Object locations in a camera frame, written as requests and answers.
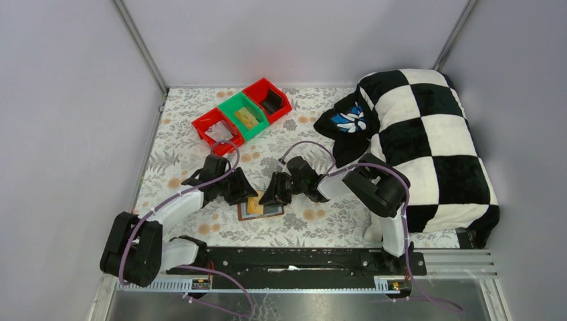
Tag floral table cloth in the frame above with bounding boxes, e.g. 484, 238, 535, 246
133, 88, 370, 247

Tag purple cable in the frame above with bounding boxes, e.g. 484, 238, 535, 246
118, 140, 255, 319
279, 140, 466, 316

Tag brown leather card holder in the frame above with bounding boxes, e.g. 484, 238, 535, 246
237, 191, 285, 221

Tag red bin near left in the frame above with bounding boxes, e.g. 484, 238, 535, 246
191, 108, 245, 146

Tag black item in red bin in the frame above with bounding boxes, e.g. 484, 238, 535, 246
260, 90, 283, 115

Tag gold VIP card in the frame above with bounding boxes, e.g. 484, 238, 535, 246
246, 194, 264, 215

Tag black cap with blue logo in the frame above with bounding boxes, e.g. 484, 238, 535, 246
314, 91, 374, 168

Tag green bin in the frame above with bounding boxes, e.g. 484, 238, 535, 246
218, 92, 269, 141

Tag red bin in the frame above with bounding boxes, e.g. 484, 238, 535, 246
191, 108, 245, 146
243, 78, 292, 124

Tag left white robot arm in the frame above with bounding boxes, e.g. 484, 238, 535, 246
99, 154, 257, 287

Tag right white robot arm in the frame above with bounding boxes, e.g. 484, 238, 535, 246
258, 153, 411, 257

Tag red bin far right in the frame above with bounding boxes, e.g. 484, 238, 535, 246
243, 78, 292, 124

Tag silver card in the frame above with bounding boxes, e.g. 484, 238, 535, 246
204, 120, 234, 144

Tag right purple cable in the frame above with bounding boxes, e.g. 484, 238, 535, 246
279, 140, 466, 316

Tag yellow card in green bin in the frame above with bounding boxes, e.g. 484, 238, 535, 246
235, 107, 259, 130

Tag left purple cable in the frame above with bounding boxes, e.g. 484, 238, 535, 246
118, 140, 255, 319

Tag checkered black white pillow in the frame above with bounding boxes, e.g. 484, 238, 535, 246
357, 69, 499, 249

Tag aluminium frame rails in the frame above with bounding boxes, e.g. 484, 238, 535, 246
116, 249, 497, 295

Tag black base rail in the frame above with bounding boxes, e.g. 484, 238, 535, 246
194, 247, 427, 290

